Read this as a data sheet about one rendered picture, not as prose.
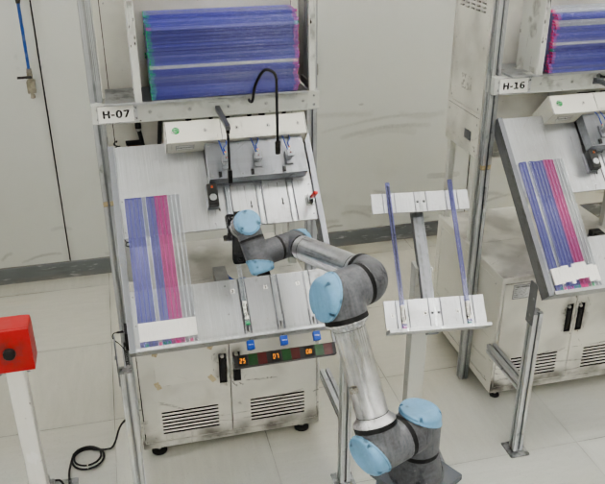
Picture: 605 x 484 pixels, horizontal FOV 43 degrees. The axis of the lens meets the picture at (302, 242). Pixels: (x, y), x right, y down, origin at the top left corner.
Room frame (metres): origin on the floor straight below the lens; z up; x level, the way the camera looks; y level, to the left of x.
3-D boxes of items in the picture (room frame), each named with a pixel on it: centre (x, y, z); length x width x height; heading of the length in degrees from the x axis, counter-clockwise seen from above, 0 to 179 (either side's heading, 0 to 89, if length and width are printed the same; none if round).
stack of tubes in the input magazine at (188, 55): (2.58, 0.27, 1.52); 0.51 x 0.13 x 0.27; 104
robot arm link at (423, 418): (1.63, -0.31, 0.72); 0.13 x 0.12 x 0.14; 127
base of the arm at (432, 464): (1.63, -0.31, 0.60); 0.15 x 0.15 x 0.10
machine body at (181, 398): (2.68, 0.35, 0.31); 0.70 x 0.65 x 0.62; 104
